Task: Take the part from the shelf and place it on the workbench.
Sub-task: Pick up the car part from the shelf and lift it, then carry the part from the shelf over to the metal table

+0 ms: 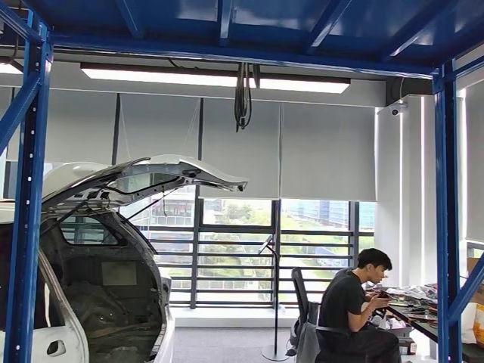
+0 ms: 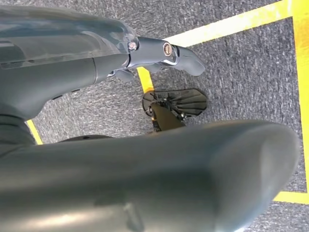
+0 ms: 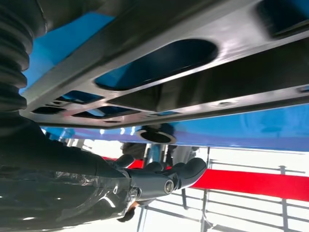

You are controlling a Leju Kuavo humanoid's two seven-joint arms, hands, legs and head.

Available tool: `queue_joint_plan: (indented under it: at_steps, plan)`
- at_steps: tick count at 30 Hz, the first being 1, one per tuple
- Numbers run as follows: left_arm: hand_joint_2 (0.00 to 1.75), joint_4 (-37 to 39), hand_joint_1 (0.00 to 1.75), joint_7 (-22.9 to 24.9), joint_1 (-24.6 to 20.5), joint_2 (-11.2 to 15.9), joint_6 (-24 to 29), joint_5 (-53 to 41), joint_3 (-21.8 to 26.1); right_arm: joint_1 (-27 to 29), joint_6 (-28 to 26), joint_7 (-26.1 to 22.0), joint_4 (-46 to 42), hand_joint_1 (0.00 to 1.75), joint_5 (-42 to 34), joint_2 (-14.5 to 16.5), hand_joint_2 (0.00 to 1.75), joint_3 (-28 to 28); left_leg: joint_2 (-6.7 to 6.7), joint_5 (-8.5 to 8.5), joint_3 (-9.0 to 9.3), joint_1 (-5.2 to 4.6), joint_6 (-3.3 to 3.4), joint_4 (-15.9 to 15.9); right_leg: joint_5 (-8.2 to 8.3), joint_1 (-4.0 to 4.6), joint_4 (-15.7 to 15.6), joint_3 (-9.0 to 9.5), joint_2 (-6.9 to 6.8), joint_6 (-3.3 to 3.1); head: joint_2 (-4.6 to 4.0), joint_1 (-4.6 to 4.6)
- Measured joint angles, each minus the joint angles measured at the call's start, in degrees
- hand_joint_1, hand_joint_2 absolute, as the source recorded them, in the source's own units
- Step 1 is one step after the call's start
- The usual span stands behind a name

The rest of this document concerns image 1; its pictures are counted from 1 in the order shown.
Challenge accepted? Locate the blue steel shelf rack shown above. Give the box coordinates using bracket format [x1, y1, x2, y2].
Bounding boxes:
[0, 0, 484, 363]

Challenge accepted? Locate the grey roller blind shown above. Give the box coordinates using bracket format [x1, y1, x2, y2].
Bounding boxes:
[200, 98, 282, 200]
[45, 88, 116, 166]
[280, 102, 375, 203]
[117, 92, 200, 166]
[464, 79, 484, 244]

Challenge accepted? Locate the white car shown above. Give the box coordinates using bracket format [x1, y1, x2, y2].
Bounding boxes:
[0, 154, 248, 363]

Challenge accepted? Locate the black window railing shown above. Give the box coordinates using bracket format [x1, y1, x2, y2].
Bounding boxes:
[120, 197, 375, 309]

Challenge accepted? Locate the black floor stand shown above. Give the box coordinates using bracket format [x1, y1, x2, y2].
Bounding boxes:
[258, 235, 290, 363]

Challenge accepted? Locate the black office chair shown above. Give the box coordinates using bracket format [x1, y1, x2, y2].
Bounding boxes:
[285, 266, 341, 363]

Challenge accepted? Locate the long white ceiling light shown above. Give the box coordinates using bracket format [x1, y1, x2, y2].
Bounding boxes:
[80, 62, 351, 95]

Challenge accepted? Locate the person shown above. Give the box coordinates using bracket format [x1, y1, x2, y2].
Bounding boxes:
[317, 247, 402, 363]

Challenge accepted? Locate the grey jacket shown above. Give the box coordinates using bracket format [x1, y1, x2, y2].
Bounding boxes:
[296, 321, 322, 363]

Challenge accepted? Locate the desk clutter pile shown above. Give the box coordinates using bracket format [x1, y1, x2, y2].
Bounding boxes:
[365, 284, 439, 324]

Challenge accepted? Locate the black desk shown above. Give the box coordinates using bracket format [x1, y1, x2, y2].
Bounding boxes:
[372, 287, 484, 363]

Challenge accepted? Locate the brown cardboard box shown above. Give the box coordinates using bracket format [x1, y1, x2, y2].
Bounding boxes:
[466, 256, 484, 306]

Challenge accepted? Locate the white yellow plastic bag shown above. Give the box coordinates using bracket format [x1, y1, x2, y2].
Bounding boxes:
[462, 300, 484, 346]

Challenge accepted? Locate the hanging black cable bundle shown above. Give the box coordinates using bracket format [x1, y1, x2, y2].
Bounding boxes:
[233, 62, 254, 133]

